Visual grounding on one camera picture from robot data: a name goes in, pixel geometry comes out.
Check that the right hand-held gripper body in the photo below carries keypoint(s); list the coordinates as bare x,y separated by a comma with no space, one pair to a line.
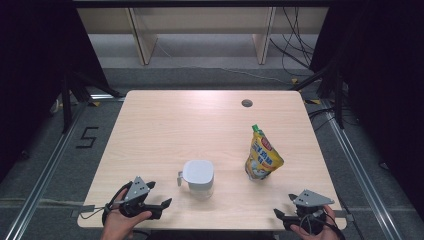
311,199

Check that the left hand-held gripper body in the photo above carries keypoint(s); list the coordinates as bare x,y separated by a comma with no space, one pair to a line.
136,189

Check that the yellow pouch with green cap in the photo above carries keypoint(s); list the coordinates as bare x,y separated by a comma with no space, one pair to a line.
263,156

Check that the person's right hand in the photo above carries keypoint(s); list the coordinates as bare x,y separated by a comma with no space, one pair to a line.
326,233

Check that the person's left hand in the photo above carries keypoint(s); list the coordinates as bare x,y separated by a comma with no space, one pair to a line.
116,223

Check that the black metal stand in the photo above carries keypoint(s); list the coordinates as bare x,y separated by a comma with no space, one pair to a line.
66,103
339,100

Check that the grey table grommet hole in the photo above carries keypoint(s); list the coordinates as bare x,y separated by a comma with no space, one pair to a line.
247,103

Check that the dark curtain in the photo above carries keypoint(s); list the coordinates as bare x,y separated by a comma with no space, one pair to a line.
390,83
33,83

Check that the light wooden shelf unit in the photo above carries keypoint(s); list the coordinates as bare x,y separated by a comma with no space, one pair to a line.
143,43

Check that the aluminium floor rail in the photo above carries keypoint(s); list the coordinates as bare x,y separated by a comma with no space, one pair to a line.
43,180
363,180

